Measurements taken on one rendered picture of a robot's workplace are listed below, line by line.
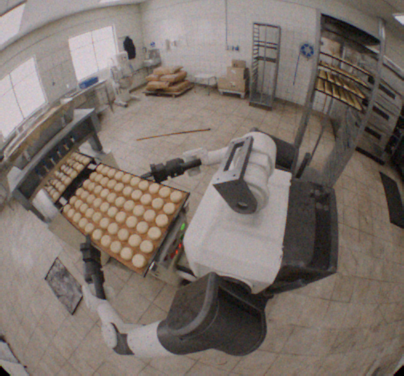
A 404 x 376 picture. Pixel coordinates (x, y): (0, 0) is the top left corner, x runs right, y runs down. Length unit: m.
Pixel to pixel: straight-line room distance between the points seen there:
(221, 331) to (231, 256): 0.12
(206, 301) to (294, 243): 0.17
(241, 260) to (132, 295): 1.43
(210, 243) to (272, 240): 0.10
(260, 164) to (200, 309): 0.20
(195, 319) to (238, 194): 0.17
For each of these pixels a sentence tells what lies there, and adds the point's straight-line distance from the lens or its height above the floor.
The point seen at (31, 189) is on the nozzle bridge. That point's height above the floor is 1.05.
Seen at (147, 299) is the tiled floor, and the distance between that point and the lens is 1.59.
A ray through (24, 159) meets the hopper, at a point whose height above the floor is 1.22.
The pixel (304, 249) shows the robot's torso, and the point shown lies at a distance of 0.31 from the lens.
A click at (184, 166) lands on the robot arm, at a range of 0.79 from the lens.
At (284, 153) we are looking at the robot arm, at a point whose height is 1.22.
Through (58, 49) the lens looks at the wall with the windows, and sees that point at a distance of 4.55.
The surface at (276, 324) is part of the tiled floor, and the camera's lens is 1.62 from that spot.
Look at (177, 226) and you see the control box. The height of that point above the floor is 0.84.
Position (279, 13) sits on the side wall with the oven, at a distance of 4.11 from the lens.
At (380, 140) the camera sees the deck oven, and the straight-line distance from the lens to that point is 3.74.
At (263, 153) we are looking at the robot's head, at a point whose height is 1.34.
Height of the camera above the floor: 1.50
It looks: 47 degrees down
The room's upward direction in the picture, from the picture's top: 4 degrees counter-clockwise
